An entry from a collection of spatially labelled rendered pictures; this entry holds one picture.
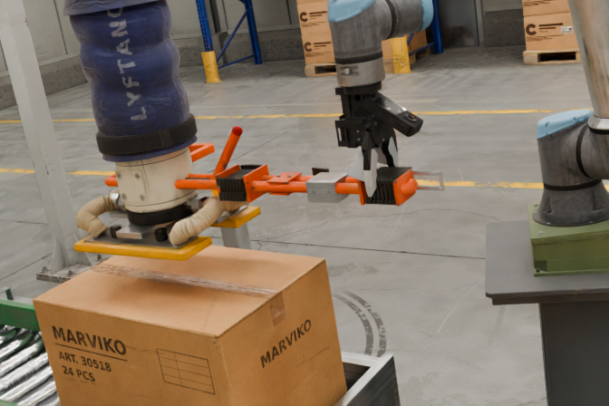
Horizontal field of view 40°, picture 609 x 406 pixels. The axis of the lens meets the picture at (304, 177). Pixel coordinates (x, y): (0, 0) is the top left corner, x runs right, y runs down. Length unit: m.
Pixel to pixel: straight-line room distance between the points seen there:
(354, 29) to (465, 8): 9.00
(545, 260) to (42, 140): 3.30
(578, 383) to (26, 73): 3.41
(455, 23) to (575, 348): 8.42
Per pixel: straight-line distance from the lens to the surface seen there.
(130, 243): 1.92
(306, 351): 1.98
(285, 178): 1.73
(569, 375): 2.46
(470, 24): 10.53
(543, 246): 2.24
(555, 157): 2.26
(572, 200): 2.29
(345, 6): 1.54
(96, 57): 1.85
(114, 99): 1.85
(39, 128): 4.90
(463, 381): 3.28
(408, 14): 1.61
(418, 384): 3.29
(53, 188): 4.96
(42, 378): 2.71
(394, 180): 1.57
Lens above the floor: 1.70
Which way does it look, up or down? 16 degrees down
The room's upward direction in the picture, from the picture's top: 9 degrees counter-clockwise
